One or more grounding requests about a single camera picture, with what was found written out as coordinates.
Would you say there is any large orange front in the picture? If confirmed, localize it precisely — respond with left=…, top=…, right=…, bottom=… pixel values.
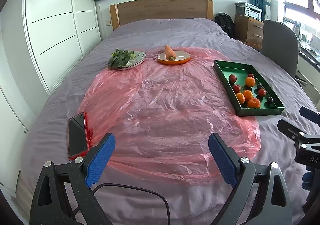
left=247, top=98, right=261, bottom=108

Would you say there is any small orange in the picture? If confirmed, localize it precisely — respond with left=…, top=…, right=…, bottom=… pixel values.
left=236, top=93, right=245, bottom=105
left=242, top=89, right=253, bottom=102

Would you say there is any mandarin orange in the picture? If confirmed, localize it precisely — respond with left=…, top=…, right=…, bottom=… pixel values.
left=245, top=77, right=256, bottom=87

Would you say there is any red apple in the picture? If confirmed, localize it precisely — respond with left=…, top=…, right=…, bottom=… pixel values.
left=232, top=85, right=241, bottom=94

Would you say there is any blue gloved right hand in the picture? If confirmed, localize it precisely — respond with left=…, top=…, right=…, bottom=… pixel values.
left=302, top=166, right=315, bottom=191

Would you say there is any red cased smartphone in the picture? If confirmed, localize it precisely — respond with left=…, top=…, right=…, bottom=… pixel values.
left=67, top=112, right=89, bottom=161

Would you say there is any purple bed sheet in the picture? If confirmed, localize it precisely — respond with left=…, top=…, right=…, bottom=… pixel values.
left=17, top=19, right=319, bottom=224

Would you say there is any grey office chair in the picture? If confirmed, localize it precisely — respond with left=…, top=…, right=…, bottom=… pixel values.
left=261, top=20, right=307, bottom=87

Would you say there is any green rectangular tray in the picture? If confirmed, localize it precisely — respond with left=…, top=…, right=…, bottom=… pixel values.
left=214, top=61, right=285, bottom=117

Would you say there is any wooden drawer cabinet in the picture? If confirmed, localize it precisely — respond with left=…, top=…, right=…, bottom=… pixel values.
left=234, top=15, right=264, bottom=50

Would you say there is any black backpack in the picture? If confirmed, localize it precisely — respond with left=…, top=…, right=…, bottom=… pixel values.
left=214, top=12, right=235, bottom=38

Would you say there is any pink plastic sheet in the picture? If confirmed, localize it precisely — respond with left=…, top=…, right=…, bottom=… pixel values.
left=78, top=47, right=261, bottom=185

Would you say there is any grey printer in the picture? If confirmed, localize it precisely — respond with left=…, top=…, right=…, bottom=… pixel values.
left=235, top=2, right=263, bottom=21

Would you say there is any orange oval dish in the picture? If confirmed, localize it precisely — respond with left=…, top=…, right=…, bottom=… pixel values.
left=157, top=50, right=191, bottom=66

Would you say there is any carrot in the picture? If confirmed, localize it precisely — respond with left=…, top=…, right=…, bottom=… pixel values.
left=164, top=45, right=176, bottom=61

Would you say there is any green leafy bok choy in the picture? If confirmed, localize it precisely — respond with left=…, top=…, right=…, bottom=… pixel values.
left=108, top=49, right=136, bottom=69

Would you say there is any grey patterned plate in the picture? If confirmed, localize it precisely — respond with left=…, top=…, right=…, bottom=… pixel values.
left=116, top=51, right=146, bottom=70

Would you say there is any white wardrobe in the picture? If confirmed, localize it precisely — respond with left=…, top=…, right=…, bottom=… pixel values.
left=24, top=0, right=101, bottom=94

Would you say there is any wooden headboard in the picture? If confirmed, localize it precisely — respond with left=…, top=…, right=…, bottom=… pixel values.
left=109, top=0, right=214, bottom=30

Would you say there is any black cable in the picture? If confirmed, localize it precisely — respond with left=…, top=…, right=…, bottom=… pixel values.
left=67, top=183, right=172, bottom=225

